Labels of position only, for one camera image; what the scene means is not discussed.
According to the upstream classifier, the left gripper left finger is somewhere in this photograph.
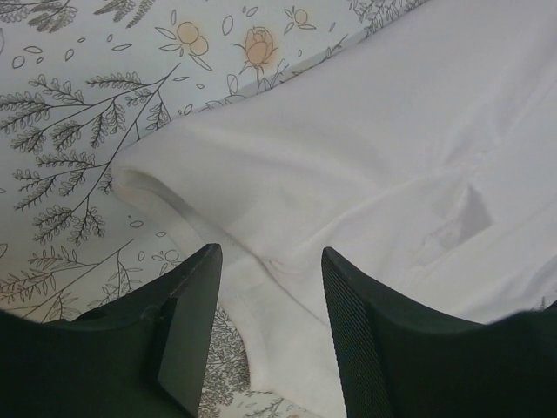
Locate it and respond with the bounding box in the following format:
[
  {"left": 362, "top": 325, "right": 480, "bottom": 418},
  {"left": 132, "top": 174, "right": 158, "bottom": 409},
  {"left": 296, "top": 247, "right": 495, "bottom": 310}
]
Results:
[{"left": 1, "top": 244, "right": 223, "bottom": 417}]

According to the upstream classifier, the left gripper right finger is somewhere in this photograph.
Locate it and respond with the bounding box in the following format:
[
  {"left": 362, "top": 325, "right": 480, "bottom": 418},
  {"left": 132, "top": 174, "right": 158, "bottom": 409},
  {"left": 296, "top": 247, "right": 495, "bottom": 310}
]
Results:
[{"left": 321, "top": 247, "right": 556, "bottom": 417}]

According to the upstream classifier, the white t shirt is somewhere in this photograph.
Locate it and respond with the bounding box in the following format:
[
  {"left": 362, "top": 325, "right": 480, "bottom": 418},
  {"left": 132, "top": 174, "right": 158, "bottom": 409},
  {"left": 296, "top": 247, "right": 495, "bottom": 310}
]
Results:
[{"left": 112, "top": 1, "right": 556, "bottom": 417}]

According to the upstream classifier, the floral table cloth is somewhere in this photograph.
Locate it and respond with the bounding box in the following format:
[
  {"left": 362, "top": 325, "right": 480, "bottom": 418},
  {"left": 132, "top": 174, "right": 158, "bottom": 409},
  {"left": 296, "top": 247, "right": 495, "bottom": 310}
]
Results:
[{"left": 1, "top": 1, "right": 429, "bottom": 417}]

